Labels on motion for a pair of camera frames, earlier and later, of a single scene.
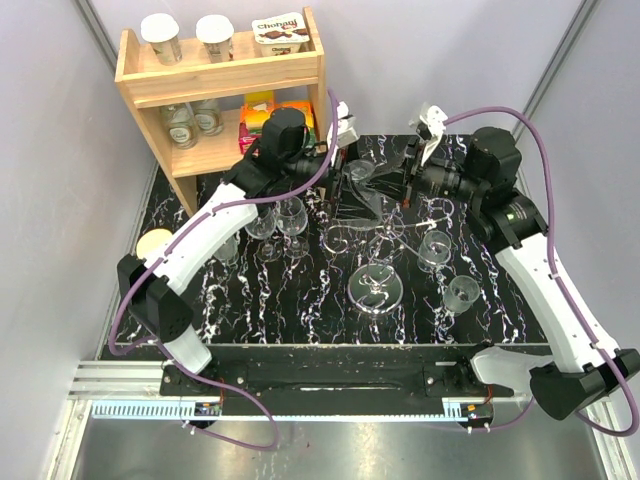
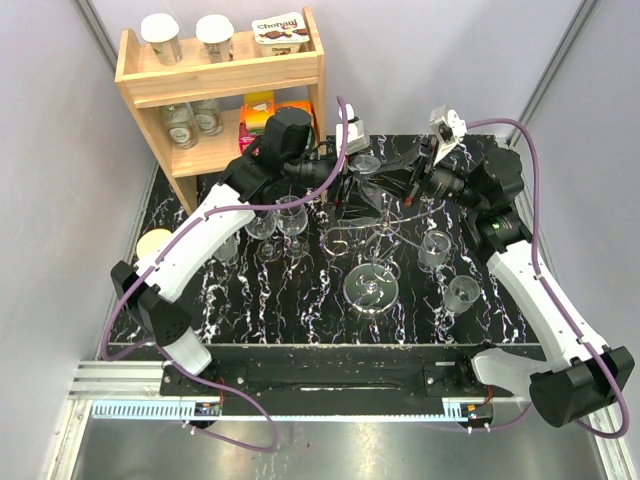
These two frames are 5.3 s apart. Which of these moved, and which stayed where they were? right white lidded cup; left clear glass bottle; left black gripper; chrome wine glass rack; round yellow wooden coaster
Moved: left black gripper; chrome wine glass rack
Stayed: left clear glass bottle; round yellow wooden coaster; right white lidded cup
